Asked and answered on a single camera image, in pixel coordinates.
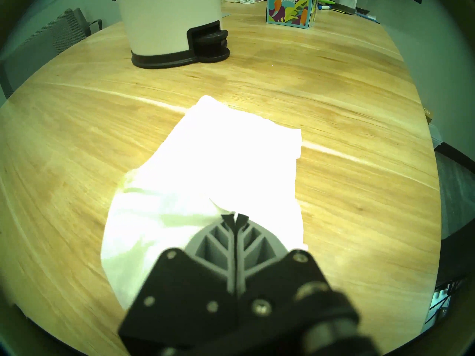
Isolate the colourful tissue box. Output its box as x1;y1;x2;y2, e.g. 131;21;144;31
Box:
266;0;320;29

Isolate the white pedal trash bin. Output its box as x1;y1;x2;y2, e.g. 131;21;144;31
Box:
115;0;230;69

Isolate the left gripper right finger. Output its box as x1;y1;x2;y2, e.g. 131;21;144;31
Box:
236;214;373;356

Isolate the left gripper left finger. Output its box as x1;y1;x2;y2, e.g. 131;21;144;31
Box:
118;213;238;356

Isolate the grey ribbed mesh chair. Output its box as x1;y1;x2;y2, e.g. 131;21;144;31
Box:
0;9;102;100

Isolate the white tissue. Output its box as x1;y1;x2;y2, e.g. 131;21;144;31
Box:
100;96;308;311

